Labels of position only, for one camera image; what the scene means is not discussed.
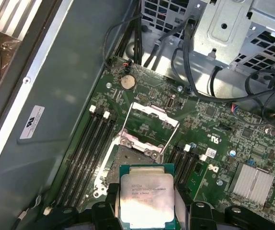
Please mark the green motherboard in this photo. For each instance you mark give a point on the green motherboard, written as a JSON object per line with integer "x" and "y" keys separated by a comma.
{"x": 199, "y": 124}

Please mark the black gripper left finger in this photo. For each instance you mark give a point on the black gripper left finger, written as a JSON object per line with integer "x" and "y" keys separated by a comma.
{"x": 113, "y": 198}

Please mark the black RAM slot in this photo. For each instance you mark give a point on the black RAM slot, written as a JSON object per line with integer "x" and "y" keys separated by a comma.
{"x": 184, "y": 163}
{"x": 190, "y": 167}
{"x": 95, "y": 155}
{"x": 177, "y": 158}
{"x": 73, "y": 155}
{"x": 88, "y": 155}
{"x": 80, "y": 155}

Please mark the silver CPU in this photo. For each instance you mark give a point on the silver CPU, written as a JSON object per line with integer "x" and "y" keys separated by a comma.
{"x": 147, "y": 191}

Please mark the black PC case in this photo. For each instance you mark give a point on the black PC case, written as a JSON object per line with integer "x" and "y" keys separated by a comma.
{"x": 56, "y": 72}

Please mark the silver board screw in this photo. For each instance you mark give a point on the silver board screw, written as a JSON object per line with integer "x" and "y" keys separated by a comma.
{"x": 180, "y": 88}
{"x": 108, "y": 85}

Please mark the round coin battery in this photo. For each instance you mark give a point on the round coin battery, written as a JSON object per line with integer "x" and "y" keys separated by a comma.
{"x": 128, "y": 82}

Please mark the silver drive cage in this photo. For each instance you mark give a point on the silver drive cage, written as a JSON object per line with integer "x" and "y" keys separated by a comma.
{"x": 223, "y": 36}

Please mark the white case sticker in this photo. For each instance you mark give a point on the white case sticker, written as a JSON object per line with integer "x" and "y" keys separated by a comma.
{"x": 32, "y": 122}

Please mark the silver USB connector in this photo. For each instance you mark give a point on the silver USB connector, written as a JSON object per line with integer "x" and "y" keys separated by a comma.
{"x": 171, "y": 103}

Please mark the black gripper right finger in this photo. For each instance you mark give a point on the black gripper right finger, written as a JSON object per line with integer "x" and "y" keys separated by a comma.
{"x": 201, "y": 215}

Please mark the silver finned heatsink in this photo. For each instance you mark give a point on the silver finned heatsink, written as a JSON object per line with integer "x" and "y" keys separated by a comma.
{"x": 255, "y": 182}

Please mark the CPU socket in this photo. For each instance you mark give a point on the CPU socket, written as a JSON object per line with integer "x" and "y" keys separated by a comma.
{"x": 128, "y": 155}

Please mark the metal socket cover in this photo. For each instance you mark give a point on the metal socket cover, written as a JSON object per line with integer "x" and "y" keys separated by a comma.
{"x": 155, "y": 113}

